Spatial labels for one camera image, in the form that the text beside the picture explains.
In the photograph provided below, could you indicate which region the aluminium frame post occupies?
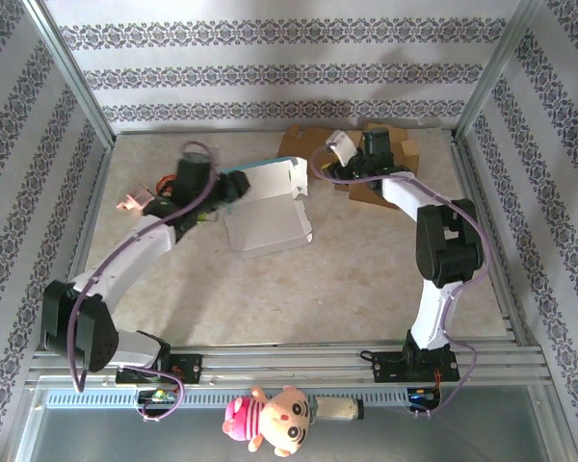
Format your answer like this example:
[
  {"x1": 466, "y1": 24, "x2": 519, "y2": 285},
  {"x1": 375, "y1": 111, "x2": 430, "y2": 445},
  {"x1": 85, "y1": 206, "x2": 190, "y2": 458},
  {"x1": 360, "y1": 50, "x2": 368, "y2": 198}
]
[
  {"x1": 452, "y1": 0, "x2": 545, "y2": 143},
  {"x1": 21, "y1": 0, "x2": 117, "y2": 150}
]

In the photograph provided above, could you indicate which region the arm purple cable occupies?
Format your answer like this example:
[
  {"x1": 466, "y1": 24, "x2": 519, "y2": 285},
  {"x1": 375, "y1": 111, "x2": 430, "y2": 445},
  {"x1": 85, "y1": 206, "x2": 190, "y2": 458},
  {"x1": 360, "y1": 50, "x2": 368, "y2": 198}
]
[
  {"x1": 311, "y1": 143, "x2": 490, "y2": 421},
  {"x1": 69, "y1": 140, "x2": 221, "y2": 424}
]

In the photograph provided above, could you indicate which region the small circuit board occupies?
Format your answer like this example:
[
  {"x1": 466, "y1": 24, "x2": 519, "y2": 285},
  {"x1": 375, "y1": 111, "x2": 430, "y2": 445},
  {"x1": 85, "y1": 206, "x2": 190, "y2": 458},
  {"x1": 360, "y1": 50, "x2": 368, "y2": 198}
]
[
  {"x1": 137, "y1": 389, "x2": 177, "y2": 404},
  {"x1": 407, "y1": 387, "x2": 442, "y2": 404}
]

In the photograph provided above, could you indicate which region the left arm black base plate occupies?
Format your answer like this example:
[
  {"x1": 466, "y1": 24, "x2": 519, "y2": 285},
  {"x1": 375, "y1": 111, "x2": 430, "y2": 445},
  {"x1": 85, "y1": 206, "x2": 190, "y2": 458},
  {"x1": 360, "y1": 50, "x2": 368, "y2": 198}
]
[{"x1": 115, "y1": 353, "x2": 204, "y2": 386}]

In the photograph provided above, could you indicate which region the aluminium side rail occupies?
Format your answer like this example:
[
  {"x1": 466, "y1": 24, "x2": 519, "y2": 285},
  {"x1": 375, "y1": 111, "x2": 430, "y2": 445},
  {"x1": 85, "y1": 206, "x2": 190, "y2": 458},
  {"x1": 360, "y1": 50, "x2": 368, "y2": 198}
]
[
  {"x1": 45, "y1": 143, "x2": 115, "y2": 350},
  {"x1": 445, "y1": 129, "x2": 543, "y2": 347}
]

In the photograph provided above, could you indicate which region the clear jar with beige filling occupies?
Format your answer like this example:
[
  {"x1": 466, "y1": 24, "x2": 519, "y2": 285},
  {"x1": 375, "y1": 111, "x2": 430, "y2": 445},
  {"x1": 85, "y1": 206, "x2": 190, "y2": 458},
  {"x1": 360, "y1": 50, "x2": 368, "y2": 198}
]
[{"x1": 312, "y1": 395, "x2": 365, "y2": 423}]

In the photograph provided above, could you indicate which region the brown cardboard box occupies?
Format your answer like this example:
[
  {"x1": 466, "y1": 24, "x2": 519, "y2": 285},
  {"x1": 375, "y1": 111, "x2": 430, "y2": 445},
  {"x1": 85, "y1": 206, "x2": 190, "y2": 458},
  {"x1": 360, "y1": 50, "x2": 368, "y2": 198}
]
[{"x1": 276, "y1": 123, "x2": 420, "y2": 211}]

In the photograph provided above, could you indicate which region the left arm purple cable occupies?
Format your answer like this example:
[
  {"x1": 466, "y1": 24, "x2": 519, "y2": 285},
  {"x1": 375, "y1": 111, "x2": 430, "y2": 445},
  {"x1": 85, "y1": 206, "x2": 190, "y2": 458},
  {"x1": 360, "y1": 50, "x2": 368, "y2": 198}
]
[{"x1": 69, "y1": 140, "x2": 221, "y2": 424}]

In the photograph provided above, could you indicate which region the pink plush doll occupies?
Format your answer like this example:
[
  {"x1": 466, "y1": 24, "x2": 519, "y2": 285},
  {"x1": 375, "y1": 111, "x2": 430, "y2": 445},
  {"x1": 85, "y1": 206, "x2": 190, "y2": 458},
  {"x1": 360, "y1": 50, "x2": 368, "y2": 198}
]
[{"x1": 221, "y1": 384, "x2": 317, "y2": 458}]

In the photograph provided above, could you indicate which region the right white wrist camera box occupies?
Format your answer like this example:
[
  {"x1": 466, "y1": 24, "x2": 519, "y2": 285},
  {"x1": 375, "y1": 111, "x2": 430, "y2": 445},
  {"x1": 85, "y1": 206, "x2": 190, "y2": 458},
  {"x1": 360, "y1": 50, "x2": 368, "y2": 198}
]
[{"x1": 326, "y1": 129, "x2": 361, "y2": 166}]

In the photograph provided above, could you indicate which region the white and blue paper box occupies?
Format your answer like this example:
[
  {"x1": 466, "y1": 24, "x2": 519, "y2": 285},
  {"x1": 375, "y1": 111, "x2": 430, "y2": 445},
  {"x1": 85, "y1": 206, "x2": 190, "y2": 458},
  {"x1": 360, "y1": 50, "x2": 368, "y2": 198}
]
[{"x1": 221, "y1": 156, "x2": 314, "y2": 261}]

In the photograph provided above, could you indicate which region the pink plastic toy piece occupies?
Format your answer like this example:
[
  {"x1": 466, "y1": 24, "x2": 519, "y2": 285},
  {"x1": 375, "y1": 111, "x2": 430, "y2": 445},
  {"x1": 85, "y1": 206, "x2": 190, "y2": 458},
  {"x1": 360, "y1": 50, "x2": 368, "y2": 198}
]
[{"x1": 117, "y1": 188, "x2": 156, "y2": 212}]

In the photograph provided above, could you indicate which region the grey slotted cable duct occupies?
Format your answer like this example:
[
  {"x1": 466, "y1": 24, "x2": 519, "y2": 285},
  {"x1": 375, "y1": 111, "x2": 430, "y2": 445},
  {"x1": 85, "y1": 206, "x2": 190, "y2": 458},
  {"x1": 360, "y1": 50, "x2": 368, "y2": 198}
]
[{"x1": 42, "y1": 388, "x2": 444, "y2": 410}]

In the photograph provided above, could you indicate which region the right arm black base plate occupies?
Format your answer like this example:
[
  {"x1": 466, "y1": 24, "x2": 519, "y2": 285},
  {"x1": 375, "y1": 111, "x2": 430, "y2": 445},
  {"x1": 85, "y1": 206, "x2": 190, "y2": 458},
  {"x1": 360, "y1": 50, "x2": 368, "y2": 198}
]
[{"x1": 371, "y1": 349, "x2": 460, "y2": 384}]

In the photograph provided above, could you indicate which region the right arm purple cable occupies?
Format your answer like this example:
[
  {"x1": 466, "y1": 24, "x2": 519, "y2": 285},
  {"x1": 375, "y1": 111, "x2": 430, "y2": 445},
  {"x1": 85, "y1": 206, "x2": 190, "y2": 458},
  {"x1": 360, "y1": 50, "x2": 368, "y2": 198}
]
[{"x1": 311, "y1": 143, "x2": 490, "y2": 421}]

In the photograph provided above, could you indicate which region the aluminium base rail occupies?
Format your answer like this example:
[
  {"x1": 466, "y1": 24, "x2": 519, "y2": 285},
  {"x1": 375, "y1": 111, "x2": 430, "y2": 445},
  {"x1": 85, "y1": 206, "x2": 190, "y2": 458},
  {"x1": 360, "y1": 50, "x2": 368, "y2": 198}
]
[{"x1": 26, "y1": 339, "x2": 553, "y2": 386}]

